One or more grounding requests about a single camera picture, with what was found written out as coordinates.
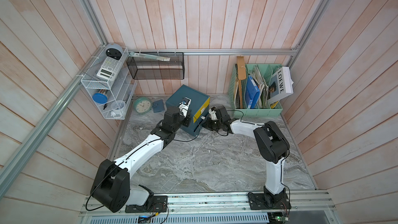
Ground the teal bottom drawer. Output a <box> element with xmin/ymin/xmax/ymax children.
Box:
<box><xmin>188</xmin><ymin>118</ymin><xmax>205</xmax><ymax>136</ymax></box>

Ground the small blue notebook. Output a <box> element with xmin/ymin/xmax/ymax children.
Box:
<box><xmin>152</xmin><ymin>99</ymin><xmax>165</xmax><ymax>113</ymax></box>

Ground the white Loewe book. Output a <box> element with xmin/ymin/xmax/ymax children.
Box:
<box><xmin>267</xmin><ymin>66</ymin><xmax>294</xmax><ymax>105</ymax></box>

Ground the blue folder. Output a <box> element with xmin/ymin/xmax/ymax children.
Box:
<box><xmin>245</xmin><ymin>75</ymin><xmax>260</xmax><ymax>109</ymax></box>

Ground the grey round speaker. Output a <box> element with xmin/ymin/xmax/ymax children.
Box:
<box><xmin>105</xmin><ymin>44</ymin><xmax>123</xmax><ymax>60</ymax></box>

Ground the teal drawer cabinet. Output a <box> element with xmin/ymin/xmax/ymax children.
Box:
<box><xmin>166</xmin><ymin>85</ymin><xmax>210</xmax><ymax>133</ymax></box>

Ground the wrist white camera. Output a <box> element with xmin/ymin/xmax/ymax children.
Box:
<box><xmin>209</xmin><ymin>107</ymin><xmax>218</xmax><ymax>120</ymax></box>
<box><xmin>179</xmin><ymin>97</ymin><xmax>191</xmax><ymax>117</ymax></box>

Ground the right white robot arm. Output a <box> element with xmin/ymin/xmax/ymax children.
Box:
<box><xmin>202</xmin><ymin>106</ymin><xmax>291</xmax><ymax>213</ymax></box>

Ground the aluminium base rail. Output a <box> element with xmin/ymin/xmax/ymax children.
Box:
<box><xmin>77</xmin><ymin>190</ymin><xmax>342</xmax><ymax>224</ymax></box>

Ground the white ruler strip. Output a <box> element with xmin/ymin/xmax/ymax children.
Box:
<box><xmin>129</xmin><ymin>52</ymin><xmax>171</xmax><ymax>62</ymax></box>

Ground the white mug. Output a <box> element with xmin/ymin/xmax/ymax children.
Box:
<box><xmin>110</xmin><ymin>100</ymin><xmax>126</xmax><ymax>118</ymax></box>

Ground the white calculator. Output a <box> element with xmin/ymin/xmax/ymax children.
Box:
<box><xmin>96</xmin><ymin>57</ymin><xmax>122</xmax><ymax>81</ymax></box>

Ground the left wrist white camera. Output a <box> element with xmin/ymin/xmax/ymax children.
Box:
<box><xmin>179</xmin><ymin>97</ymin><xmax>191</xmax><ymax>117</ymax></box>

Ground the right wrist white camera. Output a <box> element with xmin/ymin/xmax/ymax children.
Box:
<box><xmin>209</xmin><ymin>107</ymin><xmax>218</xmax><ymax>120</ymax></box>

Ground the yellow top drawer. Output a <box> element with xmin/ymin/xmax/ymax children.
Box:
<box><xmin>193</xmin><ymin>97</ymin><xmax>210</xmax><ymax>123</ymax></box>

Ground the blue round lid jar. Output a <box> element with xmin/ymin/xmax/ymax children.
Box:
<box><xmin>92</xmin><ymin>89</ymin><xmax>108</xmax><ymax>104</ymax></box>

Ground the green file organizer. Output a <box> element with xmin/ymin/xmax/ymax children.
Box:
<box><xmin>228</xmin><ymin>64</ymin><xmax>283</xmax><ymax>117</ymax></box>

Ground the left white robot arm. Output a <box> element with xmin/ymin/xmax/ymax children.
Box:
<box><xmin>89</xmin><ymin>104</ymin><xmax>191</xmax><ymax>213</ymax></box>

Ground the black mesh basket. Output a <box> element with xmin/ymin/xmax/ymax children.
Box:
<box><xmin>126</xmin><ymin>51</ymin><xmax>185</xmax><ymax>80</ymax></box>

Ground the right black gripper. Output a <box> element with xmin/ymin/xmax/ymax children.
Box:
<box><xmin>200</xmin><ymin>117</ymin><xmax>223</xmax><ymax>131</ymax></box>

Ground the white wire shelf rack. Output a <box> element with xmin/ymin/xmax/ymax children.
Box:
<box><xmin>81</xmin><ymin>46</ymin><xmax>137</xmax><ymax>120</ymax></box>

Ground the green round alarm clock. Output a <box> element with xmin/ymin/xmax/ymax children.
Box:
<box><xmin>133</xmin><ymin>97</ymin><xmax>152</xmax><ymax>114</ymax></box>

